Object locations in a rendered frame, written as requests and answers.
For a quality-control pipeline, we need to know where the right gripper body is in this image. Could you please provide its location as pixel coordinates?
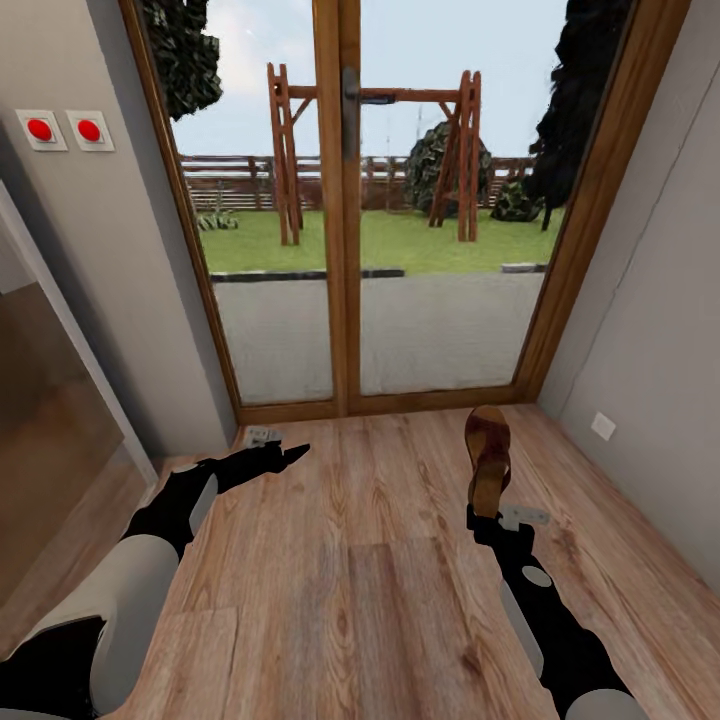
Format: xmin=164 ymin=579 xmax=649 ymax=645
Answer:
xmin=473 ymin=515 xmax=535 ymax=559

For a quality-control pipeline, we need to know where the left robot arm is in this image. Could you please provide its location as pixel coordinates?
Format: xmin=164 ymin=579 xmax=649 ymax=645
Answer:
xmin=0 ymin=426 xmax=311 ymax=720

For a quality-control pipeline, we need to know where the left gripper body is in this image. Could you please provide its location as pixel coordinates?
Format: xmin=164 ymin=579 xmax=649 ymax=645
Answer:
xmin=233 ymin=443 xmax=287 ymax=483

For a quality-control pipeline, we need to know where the sandal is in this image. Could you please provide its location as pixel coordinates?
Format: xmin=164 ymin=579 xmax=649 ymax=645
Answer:
xmin=464 ymin=402 xmax=511 ymax=519

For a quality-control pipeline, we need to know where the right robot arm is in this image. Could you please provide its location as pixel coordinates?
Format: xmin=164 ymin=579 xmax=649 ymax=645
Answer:
xmin=466 ymin=504 xmax=651 ymax=720

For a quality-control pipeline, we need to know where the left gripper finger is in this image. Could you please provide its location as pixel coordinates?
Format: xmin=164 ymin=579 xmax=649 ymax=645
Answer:
xmin=282 ymin=444 xmax=311 ymax=466

